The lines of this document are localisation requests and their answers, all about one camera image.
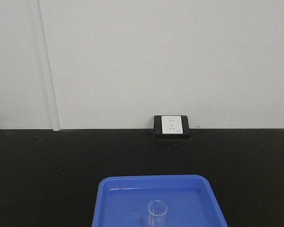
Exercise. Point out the clear glass beaker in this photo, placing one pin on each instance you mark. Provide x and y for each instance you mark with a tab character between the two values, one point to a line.
157	213

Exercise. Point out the blue plastic tray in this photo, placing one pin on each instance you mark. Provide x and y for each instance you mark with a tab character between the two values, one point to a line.
123	201

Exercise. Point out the black socket mounting box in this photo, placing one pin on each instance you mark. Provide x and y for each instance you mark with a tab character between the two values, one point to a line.
157	130

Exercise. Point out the white wall power socket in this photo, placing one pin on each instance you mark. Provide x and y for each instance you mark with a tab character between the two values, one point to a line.
171	125

